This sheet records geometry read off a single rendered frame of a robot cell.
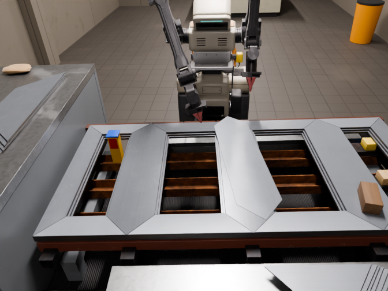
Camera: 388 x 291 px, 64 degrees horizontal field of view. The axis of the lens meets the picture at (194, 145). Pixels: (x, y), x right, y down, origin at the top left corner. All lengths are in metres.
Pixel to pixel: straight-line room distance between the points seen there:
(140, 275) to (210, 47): 1.31
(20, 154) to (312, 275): 1.10
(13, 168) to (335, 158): 1.30
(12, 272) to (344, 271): 1.09
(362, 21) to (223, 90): 4.13
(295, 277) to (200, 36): 1.35
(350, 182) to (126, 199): 0.91
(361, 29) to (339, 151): 4.48
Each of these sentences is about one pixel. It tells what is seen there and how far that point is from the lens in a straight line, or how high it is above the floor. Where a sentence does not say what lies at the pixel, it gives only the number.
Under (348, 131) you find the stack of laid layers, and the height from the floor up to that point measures 0.83.
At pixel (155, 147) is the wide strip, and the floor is 0.84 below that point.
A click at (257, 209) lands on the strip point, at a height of 0.84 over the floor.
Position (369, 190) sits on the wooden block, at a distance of 1.34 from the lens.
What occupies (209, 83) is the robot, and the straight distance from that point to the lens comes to 2.03.
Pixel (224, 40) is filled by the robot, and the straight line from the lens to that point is 1.92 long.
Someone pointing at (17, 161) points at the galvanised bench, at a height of 1.05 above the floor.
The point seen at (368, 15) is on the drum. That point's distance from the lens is 5.88.
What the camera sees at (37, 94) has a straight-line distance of 1.72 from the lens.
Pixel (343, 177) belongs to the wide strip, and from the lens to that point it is 1.44.
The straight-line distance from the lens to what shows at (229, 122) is 1.70.
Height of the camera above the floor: 1.73
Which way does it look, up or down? 36 degrees down
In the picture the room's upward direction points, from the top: 3 degrees counter-clockwise
